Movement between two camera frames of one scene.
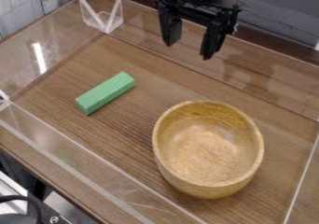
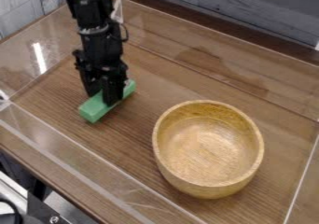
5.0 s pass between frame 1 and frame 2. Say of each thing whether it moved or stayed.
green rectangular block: moved
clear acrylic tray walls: stayed
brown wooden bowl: stayed
